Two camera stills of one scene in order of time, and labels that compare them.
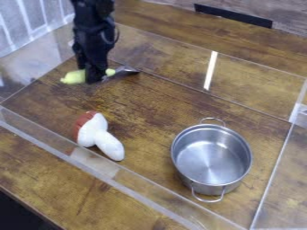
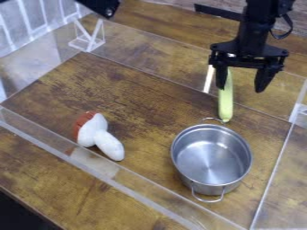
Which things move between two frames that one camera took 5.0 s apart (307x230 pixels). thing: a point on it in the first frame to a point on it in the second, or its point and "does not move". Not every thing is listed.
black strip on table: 234,15 does not move
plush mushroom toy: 91,132 does not move
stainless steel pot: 211,157 does not move
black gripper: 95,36 to 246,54
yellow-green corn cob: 76,76 to 226,97
